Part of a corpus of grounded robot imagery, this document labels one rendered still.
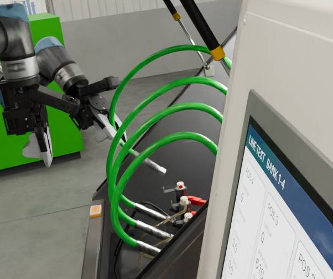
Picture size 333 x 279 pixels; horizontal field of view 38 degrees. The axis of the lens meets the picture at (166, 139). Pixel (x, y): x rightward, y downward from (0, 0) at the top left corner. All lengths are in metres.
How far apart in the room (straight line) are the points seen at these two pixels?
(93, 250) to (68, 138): 3.33
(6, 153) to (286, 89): 4.13
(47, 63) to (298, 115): 0.98
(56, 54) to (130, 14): 6.29
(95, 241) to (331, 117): 0.99
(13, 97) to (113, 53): 6.57
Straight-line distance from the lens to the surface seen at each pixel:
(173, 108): 0.94
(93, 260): 1.23
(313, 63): 0.44
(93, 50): 7.61
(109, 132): 1.24
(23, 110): 1.09
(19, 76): 1.07
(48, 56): 1.36
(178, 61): 7.84
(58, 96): 1.10
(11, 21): 1.06
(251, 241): 0.55
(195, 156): 1.49
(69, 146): 4.58
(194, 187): 1.53
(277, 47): 0.54
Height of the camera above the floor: 1.60
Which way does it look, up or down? 19 degrees down
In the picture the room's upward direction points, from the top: 7 degrees counter-clockwise
